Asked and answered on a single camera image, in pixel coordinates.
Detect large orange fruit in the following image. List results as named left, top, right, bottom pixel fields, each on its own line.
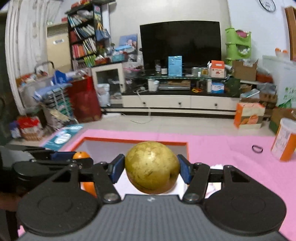
left=73, top=152, right=97, bottom=197

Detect yellow-green pear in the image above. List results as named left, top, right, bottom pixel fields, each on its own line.
left=125, top=141, right=180, bottom=194

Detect teal paperback book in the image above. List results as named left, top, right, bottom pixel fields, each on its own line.
left=43, top=124, right=83, bottom=151

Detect orange cardboard box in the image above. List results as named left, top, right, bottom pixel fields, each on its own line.
left=72, top=136, right=189, bottom=163

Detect pink floral tablecloth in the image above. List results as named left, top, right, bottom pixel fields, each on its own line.
left=18, top=130, right=295, bottom=240

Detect red white carton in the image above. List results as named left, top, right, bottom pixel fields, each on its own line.
left=17, top=116, right=44, bottom=141

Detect red gift bag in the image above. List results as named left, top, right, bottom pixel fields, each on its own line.
left=67, top=76, right=102, bottom=123

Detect metal shopping trolley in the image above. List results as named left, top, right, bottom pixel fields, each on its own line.
left=18, top=61, right=78, bottom=130

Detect white TV cabinet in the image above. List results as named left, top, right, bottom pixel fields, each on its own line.
left=122, top=93, right=240, bottom=116

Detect orange fruit carton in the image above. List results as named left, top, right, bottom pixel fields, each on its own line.
left=234, top=102, right=265, bottom=130

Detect orange white canister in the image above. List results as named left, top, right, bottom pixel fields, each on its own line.
left=271, top=118, right=295, bottom=161

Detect white air conditioner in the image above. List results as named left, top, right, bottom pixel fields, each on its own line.
left=46, top=22, right=71, bottom=73

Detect orange white snack box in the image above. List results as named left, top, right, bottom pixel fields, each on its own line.
left=208, top=60, right=225, bottom=78

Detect white glass-door cabinet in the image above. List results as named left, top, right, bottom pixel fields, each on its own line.
left=91, top=63, right=126, bottom=107

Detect brown cardboard box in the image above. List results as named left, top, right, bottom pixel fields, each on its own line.
left=232, top=59, right=258, bottom=81

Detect blue paper package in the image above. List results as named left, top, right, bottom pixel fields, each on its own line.
left=168, top=56, right=182, bottom=76

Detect black bookshelf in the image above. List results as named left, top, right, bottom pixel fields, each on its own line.
left=65, top=1, right=111, bottom=70

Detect black television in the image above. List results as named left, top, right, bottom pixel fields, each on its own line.
left=139, top=21, right=222, bottom=70

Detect green stacking bins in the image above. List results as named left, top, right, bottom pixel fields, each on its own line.
left=225, top=28, right=251, bottom=66

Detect white mini fridge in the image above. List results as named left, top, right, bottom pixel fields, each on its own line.
left=262, top=55, right=296, bottom=108

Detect wooden shelf unit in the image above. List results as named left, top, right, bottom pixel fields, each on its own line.
left=285, top=6, right=296, bottom=61

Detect wall clock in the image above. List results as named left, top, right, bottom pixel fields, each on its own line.
left=259, top=0, right=276, bottom=13

